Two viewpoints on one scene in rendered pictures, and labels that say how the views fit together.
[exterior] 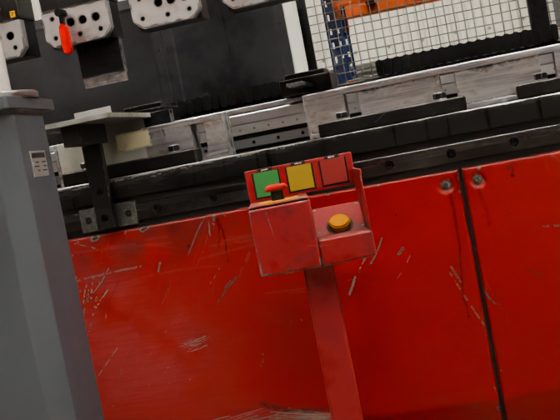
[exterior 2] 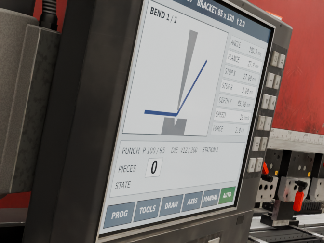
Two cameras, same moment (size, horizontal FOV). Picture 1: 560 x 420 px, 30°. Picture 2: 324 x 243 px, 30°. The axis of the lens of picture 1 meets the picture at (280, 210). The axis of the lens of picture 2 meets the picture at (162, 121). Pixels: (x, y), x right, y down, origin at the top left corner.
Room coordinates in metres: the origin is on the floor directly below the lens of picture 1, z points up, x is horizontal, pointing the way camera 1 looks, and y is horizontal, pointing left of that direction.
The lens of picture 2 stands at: (1.66, 2.26, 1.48)
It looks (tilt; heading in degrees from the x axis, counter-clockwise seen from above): 4 degrees down; 301
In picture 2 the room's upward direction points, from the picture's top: 12 degrees clockwise
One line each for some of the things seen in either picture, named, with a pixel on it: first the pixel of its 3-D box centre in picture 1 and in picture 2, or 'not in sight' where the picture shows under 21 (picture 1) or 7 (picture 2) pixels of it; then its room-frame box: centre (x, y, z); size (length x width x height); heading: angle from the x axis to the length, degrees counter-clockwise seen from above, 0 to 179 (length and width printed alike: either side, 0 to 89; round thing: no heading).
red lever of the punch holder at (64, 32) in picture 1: (65, 32); (298, 195); (2.25, 0.38, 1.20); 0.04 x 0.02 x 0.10; 168
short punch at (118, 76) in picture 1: (102, 62); (283, 211); (2.30, 0.32, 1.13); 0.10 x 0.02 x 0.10; 78
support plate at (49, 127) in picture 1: (89, 122); not in sight; (2.16, 0.35, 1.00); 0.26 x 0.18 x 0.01; 168
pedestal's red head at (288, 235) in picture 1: (307, 212); not in sight; (1.84, -0.05, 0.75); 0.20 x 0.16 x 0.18; 90
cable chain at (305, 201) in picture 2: (465, 51); (293, 205); (2.54, -0.51, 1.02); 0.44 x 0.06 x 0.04; 78
